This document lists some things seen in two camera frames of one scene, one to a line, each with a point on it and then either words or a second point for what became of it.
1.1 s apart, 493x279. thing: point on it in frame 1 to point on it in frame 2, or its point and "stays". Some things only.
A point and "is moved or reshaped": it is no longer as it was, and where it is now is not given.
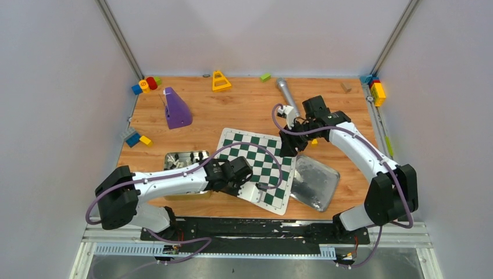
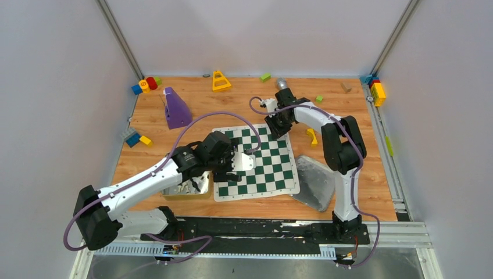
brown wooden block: [345, 89] stays
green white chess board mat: [272, 173] is moved or reshaped
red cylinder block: [152, 83] stays
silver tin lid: [313, 183] stays
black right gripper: [289, 143] to [277, 132]
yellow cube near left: [146, 140] stays
